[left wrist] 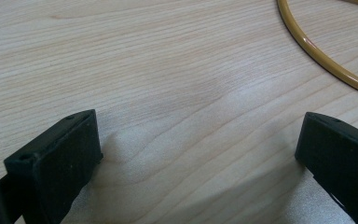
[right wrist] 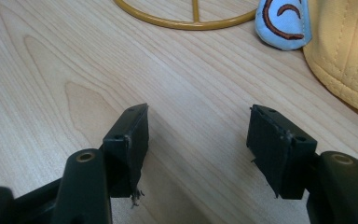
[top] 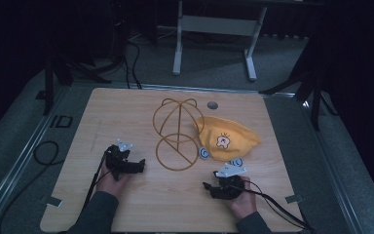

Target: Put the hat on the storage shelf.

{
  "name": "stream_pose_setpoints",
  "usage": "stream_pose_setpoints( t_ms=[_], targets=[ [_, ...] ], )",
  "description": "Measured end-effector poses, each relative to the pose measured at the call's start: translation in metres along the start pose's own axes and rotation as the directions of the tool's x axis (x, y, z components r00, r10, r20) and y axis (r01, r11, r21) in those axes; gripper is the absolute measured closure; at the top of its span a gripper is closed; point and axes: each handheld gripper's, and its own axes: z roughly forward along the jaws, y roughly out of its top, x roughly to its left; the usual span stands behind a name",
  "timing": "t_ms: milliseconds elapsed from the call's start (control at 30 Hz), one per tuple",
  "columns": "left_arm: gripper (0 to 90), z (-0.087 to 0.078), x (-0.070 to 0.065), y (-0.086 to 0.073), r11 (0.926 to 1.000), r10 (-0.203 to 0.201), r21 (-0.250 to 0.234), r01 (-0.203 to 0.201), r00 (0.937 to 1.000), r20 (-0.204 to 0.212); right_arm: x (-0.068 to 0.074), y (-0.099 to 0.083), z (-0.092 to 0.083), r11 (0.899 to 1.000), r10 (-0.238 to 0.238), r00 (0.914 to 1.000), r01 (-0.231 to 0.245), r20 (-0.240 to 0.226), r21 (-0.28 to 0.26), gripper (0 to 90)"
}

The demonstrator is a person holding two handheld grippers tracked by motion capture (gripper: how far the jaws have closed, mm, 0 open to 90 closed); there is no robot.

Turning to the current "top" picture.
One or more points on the blue white round tag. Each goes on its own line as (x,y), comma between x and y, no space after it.
(237,161)
(204,152)

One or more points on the black tripod stand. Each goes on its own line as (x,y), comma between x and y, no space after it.
(63,73)
(308,86)

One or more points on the black rectangular floor bracket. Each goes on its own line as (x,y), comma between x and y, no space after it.
(61,121)

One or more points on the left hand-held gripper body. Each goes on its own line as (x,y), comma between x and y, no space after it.
(118,161)

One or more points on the metal floor rail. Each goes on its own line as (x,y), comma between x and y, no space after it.
(16,162)
(334,169)

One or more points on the person's left hand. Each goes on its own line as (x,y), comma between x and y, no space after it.
(108,185)

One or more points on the white metal desk frame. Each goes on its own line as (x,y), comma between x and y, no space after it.
(219,29)

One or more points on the grey tape strip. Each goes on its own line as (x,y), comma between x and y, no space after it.
(294,198)
(54,201)

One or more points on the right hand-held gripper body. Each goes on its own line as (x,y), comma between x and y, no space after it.
(229,187)

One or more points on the grey round table grommet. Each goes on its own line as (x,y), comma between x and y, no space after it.
(212,105)

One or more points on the person's right hand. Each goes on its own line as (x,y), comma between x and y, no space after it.
(246,203)

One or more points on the yellow cartoon print hat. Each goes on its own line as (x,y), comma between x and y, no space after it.
(229,138)

